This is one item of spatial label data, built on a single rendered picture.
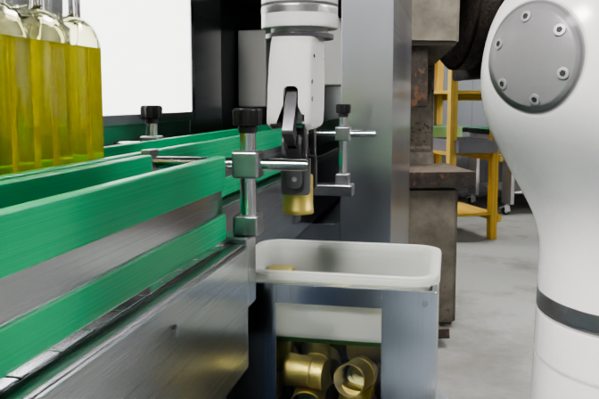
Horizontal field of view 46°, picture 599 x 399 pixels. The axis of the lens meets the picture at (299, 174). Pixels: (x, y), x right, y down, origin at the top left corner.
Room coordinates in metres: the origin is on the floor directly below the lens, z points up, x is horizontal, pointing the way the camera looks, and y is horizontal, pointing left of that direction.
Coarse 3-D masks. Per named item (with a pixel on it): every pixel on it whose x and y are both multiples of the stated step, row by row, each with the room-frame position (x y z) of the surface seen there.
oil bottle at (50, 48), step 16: (32, 16) 0.57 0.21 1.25; (48, 16) 0.59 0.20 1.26; (32, 32) 0.56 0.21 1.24; (48, 32) 0.58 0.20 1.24; (64, 32) 0.60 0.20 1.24; (32, 48) 0.56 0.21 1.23; (48, 48) 0.58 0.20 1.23; (64, 48) 0.60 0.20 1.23; (32, 64) 0.56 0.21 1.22; (48, 64) 0.58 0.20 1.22; (64, 64) 0.60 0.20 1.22; (32, 80) 0.56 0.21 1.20; (48, 80) 0.58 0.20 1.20; (64, 80) 0.60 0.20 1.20; (48, 96) 0.57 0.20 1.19; (64, 96) 0.60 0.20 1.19; (48, 112) 0.57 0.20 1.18; (64, 112) 0.60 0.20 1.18; (48, 128) 0.57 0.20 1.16; (64, 128) 0.60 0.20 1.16; (48, 144) 0.57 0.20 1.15; (64, 144) 0.60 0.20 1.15; (48, 160) 0.57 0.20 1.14; (64, 160) 0.60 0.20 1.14
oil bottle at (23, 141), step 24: (0, 24) 0.52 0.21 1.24; (24, 24) 0.55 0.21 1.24; (0, 48) 0.52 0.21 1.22; (24, 48) 0.55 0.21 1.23; (0, 72) 0.52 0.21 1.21; (24, 72) 0.54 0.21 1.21; (0, 96) 0.51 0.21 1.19; (24, 96) 0.54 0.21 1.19; (0, 120) 0.51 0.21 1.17; (24, 120) 0.54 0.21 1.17; (0, 144) 0.51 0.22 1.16; (24, 144) 0.54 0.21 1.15; (0, 168) 0.51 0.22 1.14; (24, 168) 0.54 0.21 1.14
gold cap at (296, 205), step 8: (312, 176) 0.79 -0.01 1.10; (312, 184) 0.79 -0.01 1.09; (312, 192) 0.79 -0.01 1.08; (288, 200) 0.78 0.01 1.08; (296, 200) 0.78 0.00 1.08; (304, 200) 0.78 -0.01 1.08; (312, 200) 0.79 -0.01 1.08; (288, 208) 0.78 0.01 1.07; (296, 208) 0.78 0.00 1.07; (304, 208) 0.78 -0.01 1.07; (312, 208) 0.79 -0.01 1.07
